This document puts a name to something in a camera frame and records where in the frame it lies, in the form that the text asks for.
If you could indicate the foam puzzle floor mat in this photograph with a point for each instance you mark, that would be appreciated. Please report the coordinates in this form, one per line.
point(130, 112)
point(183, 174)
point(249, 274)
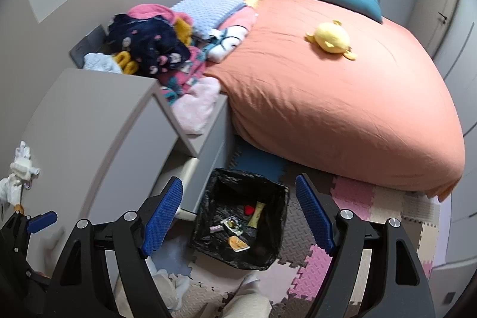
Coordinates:
point(335, 198)

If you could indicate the long yellow packet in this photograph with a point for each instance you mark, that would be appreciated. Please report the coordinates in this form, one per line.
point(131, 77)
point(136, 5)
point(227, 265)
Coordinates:
point(257, 215)

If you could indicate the light blue dotted blanket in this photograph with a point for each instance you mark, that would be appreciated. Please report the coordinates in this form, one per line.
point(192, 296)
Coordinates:
point(212, 10)

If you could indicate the white character print blanket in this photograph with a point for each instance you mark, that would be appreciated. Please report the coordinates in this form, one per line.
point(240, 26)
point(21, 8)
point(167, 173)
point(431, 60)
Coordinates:
point(223, 44)

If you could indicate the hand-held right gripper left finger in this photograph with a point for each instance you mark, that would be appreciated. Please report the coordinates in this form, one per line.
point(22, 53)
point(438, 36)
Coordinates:
point(162, 219)

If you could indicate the dark green wrapper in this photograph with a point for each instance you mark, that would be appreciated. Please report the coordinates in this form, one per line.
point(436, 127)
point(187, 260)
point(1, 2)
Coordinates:
point(234, 225)

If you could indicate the bin with black bag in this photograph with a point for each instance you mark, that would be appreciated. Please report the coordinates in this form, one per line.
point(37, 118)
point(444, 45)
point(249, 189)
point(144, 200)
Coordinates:
point(261, 247)

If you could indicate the white wardrobe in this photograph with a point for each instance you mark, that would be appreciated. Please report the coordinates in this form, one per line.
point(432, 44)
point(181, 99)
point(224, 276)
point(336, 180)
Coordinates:
point(462, 117)

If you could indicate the bed with orange sheet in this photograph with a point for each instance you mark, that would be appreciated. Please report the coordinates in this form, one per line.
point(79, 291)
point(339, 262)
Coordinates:
point(335, 98)

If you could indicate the mustard yellow cloth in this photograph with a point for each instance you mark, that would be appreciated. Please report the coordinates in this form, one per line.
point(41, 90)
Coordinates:
point(183, 29)

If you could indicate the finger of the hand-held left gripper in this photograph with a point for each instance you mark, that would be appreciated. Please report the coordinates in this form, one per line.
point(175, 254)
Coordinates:
point(41, 222)

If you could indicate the pink fleece blanket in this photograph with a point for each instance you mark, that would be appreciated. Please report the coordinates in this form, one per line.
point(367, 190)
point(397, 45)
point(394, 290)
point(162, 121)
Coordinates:
point(149, 10)

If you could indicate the dark wall outlet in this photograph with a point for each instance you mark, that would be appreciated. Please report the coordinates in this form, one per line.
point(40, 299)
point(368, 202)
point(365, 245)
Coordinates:
point(449, 298)

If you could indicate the red heart plush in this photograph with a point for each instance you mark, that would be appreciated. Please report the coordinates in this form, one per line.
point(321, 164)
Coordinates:
point(248, 208)

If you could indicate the pink floral cloth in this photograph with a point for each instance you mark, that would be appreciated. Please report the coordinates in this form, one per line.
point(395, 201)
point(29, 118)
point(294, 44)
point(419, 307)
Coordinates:
point(182, 77)

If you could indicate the yellow plush duck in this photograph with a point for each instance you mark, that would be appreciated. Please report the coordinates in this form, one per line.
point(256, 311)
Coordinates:
point(331, 38)

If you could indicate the pink folded cloth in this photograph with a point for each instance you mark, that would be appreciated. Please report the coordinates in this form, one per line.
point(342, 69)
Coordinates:
point(240, 18)

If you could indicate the white quilted sock-shaped cloth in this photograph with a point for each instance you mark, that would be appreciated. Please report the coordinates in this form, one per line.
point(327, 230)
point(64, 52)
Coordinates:
point(24, 161)

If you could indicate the navy printed blanket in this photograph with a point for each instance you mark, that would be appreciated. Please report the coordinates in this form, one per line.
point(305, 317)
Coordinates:
point(149, 38)

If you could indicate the person's left leg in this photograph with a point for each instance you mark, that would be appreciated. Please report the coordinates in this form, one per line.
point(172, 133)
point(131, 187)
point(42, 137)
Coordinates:
point(167, 284)

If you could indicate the grey bedside cabinet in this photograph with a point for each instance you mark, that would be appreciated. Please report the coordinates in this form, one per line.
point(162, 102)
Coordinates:
point(212, 154)

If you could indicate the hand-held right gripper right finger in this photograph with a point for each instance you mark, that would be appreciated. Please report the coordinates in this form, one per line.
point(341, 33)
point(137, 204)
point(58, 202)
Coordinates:
point(315, 215)

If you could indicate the pale blue cloth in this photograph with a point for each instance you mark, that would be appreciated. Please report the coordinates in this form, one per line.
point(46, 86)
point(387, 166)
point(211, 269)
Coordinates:
point(100, 63)

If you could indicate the light pink fluffy cloth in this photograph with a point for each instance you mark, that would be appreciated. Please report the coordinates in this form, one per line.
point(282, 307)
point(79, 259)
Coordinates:
point(195, 105)

